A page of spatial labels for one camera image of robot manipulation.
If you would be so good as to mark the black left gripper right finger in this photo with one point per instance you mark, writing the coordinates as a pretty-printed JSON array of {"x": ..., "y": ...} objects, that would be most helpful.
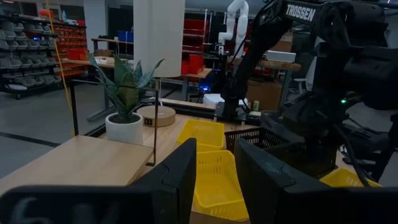
[{"x": 311, "y": 205}]

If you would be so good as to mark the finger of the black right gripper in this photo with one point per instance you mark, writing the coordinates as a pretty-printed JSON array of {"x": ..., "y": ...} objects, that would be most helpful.
[{"x": 278, "y": 127}]

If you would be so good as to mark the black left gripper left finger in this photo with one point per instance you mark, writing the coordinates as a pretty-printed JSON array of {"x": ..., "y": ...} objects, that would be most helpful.
[{"x": 93, "y": 205}]

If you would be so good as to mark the black plastic basket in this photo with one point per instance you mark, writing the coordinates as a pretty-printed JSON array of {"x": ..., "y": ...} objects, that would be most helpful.
[{"x": 245, "y": 138}]

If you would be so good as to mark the yellow plastic basket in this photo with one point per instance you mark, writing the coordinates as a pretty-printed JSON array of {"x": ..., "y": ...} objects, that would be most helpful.
[
  {"x": 342, "y": 179},
  {"x": 217, "y": 183},
  {"x": 200, "y": 133}
]

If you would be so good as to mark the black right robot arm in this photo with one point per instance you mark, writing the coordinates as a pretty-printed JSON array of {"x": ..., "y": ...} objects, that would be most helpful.
[{"x": 264, "y": 37}]

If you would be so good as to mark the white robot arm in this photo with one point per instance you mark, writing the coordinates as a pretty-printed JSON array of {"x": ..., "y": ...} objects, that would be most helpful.
[{"x": 237, "y": 21}]

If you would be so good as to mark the shelf of red bins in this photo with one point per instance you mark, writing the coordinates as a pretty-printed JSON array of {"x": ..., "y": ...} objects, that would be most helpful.
[{"x": 71, "y": 40}]

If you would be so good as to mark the green drink can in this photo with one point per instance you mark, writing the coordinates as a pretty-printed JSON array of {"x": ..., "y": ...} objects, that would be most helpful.
[{"x": 256, "y": 105}]

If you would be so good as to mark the cardboard box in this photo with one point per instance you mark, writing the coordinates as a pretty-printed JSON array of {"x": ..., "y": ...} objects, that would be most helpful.
[{"x": 264, "y": 93}]

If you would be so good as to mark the background wooden table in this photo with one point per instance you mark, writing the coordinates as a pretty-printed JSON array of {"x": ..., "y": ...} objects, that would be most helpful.
[
  {"x": 280, "y": 65},
  {"x": 192, "y": 76},
  {"x": 102, "y": 62}
]

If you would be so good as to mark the white flat box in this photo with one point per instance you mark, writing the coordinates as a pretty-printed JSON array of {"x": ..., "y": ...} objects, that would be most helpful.
[{"x": 213, "y": 99}]

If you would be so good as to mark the green plant in white pot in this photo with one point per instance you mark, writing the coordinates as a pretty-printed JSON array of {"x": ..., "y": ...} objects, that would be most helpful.
[{"x": 124, "y": 132}]

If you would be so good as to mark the red bin rack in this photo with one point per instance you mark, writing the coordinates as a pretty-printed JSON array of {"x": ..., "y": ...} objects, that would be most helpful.
[{"x": 194, "y": 34}]

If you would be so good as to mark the white table lamp wooden base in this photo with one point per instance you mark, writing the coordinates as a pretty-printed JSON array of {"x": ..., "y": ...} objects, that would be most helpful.
[{"x": 158, "y": 37}]

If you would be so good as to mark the rack of grey bins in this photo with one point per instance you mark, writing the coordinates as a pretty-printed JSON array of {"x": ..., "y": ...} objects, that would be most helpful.
[{"x": 25, "y": 56}]

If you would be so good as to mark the blue storage bin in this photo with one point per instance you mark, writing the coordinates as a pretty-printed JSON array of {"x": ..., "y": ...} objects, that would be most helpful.
[{"x": 126, "y": 36}]

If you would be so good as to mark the wooden shelf black metal frame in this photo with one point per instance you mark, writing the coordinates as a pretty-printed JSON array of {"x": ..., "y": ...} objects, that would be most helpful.
[{"x": 77, "y": 158}]

